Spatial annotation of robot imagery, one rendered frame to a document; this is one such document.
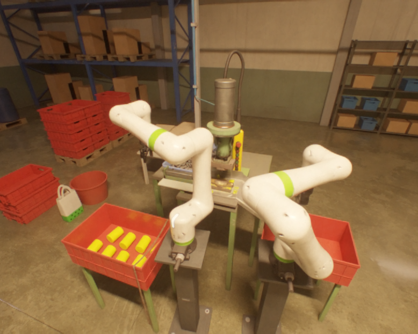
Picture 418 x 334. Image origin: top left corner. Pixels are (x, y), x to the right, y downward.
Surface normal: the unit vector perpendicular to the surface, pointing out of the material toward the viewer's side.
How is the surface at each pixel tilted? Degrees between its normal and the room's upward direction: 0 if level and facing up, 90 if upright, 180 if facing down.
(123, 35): 90
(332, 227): 90
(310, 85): 90
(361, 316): 0
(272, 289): 90
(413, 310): 0
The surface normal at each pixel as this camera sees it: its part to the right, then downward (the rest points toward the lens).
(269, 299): -0.19, 0.49
